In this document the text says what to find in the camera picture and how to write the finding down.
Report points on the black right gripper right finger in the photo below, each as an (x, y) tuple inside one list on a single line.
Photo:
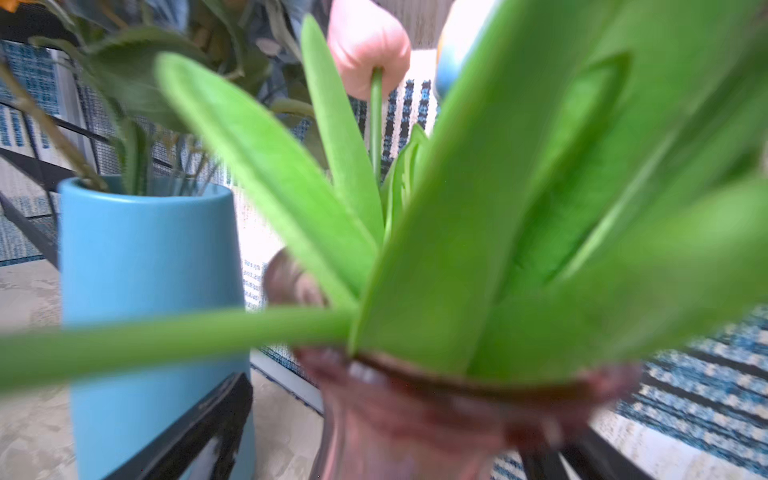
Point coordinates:
[(590, 457)]

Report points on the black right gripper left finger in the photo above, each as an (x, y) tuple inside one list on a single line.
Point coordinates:
[(203, 443)]

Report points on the dark red glass vase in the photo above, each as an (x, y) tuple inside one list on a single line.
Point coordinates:
[(381, 422)]

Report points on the light blue ceramic vase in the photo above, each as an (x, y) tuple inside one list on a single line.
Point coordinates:
[(127, 257)]

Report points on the dark blue tulip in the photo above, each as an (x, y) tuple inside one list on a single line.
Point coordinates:
[(576, 206)]

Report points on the dusty blue rose bouquet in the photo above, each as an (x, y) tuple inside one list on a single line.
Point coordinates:
[(113, 47)]

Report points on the pink tulip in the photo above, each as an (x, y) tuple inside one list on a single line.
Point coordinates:
[(364, 53)]

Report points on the light blue tulip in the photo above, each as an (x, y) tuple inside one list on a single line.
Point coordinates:
[(466, 22)]

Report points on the black wire mesh shelf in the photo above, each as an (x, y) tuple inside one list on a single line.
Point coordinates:
[(31, 166)]

